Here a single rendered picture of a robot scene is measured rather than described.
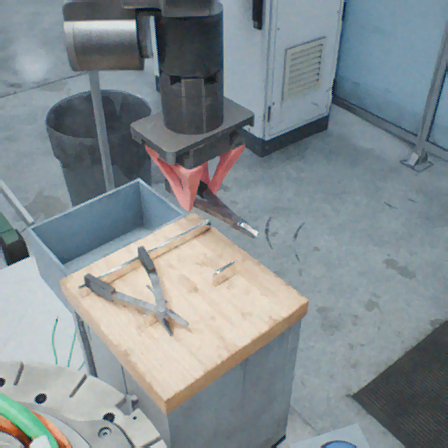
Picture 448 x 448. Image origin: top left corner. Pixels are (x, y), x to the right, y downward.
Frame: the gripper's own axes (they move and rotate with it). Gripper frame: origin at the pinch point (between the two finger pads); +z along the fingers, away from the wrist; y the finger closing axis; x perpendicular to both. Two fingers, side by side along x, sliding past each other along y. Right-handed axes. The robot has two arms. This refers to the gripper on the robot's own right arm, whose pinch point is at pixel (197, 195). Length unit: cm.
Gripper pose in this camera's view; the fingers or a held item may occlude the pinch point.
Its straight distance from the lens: 57.1
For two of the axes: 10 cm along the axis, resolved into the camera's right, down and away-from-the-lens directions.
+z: 0.1, 7.5, 6.6
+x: 6.5, 4.9, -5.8
